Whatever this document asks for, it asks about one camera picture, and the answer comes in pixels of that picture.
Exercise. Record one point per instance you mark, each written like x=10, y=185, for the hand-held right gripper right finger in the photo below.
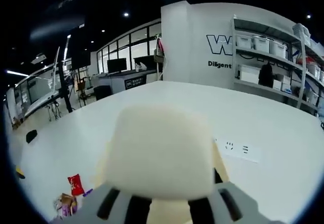
x=248, y=208

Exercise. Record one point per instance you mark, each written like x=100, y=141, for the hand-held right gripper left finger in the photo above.
x=91, y=208

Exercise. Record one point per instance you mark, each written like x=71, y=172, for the pile of snack food packets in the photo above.
x=76, y=184

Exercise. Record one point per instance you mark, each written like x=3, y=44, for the cream plastic food tongs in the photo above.
x=159, y=153

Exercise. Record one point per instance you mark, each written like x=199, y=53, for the black pouch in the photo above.
x=31, y=136

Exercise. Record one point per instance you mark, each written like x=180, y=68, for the white table socket panel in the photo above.
x=240, y=150

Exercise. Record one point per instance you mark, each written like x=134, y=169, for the white tilted desk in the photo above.
x=40, y=102

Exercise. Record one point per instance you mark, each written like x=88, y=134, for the black screen stand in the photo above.
x=65, y=87

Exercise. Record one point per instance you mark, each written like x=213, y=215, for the linear ceiling light strip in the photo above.
x=16, y=73

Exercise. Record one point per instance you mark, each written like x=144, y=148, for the large white framed screen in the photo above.
x=56, y=69

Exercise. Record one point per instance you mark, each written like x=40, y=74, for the black box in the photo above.
x=102, y=92

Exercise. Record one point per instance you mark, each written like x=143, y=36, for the stack of small white cartons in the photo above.
x=282, y=83

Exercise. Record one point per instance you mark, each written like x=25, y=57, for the grey counter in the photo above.
x=131, y=82

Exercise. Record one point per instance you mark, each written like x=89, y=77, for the black bag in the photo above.
x=265, y=74

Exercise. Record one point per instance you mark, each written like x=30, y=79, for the white cardboard box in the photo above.
x=249, y=73

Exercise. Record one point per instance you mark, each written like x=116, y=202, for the grey metal shelving rack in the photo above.
x=301, y=82

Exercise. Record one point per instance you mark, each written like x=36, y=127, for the black computer monitor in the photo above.
x=116, y=65

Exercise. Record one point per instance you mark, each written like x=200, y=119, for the white plastic bag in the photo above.
x=140, y=66

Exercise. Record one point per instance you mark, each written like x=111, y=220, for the row of white storage bins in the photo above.
x=314, y=70

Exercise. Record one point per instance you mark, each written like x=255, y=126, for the white lidded storage bin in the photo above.
x=261, y=44
x=244, y=42
x=278, y=49

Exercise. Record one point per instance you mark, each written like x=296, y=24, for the black hanging banner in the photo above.
x=58, y=13

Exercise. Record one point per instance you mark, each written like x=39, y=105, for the black framed glass partition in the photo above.
x=131, y=44

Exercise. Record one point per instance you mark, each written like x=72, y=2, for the translucent storage crate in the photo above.
x=301, y=30

